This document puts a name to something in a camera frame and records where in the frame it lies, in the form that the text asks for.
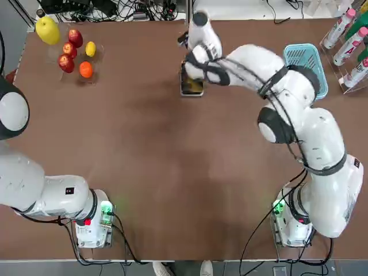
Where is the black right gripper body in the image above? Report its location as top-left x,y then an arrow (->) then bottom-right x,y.
178,32 -> 190,72

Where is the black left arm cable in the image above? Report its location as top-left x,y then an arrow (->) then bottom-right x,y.
14,206 -> 150,265

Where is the green bottle green cap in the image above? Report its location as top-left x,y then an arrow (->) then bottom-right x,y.
344,5 -> 368,41

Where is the orange fruit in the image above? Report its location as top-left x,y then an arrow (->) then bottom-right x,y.
79,61 -> 94,79

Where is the white bottle pink cap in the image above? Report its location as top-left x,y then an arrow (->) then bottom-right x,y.
333,27 -> 368,67
343,56 -> 368,89
323,7 -> 357,49

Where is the clear acrylic bottle rack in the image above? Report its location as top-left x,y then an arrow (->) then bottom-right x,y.
319,17 -> 368,95

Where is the black desk cable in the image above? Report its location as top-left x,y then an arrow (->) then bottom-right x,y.
266,0 -> 291,25

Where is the red apple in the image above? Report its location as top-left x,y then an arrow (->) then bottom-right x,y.
67,29 -> 84,49
62,41 -> 78,60
57,53 -> 75,74

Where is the blue plastic basket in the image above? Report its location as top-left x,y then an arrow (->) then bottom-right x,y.
283,43 -> 329,101

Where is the clear acrylic fruit stand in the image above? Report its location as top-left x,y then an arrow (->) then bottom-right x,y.
47,27 -> 106,86

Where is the person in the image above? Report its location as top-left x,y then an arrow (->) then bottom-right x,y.
152,260 -> 214,276

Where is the large yellow apple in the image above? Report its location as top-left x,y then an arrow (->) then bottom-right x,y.
35,16 -> 61,45

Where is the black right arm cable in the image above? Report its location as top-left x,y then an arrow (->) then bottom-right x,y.
201,54 -> 334,264

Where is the yellow banana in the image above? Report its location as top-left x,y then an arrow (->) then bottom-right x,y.
186,78 -> 204,90

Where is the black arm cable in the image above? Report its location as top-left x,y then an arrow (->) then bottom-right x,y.
14,206 -> 150,265
201,54 -> 334,264

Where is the silver kitchen scale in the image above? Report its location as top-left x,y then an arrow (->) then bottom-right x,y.
179,62 -> 206,98

